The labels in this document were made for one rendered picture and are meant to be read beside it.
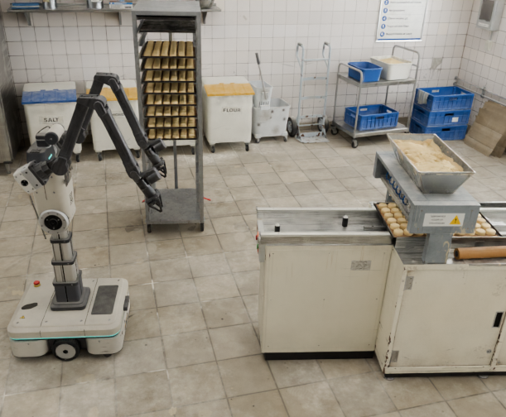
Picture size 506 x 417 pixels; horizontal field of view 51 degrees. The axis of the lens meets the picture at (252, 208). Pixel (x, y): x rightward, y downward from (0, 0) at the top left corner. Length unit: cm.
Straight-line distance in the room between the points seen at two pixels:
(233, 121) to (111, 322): 348
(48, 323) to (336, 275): 170
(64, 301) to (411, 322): 204
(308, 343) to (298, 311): 25
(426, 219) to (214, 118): 385
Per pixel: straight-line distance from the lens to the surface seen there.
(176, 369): 336
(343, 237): 292
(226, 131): 626
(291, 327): 321
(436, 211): 275
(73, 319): 340
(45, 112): 606
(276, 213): 312
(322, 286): 306
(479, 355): 344
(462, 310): 318
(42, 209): 314
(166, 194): 502
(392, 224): 304
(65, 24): 651
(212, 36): 663
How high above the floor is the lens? 233
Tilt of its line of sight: 27 degrees down
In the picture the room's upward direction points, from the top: 2 degrees clockwise
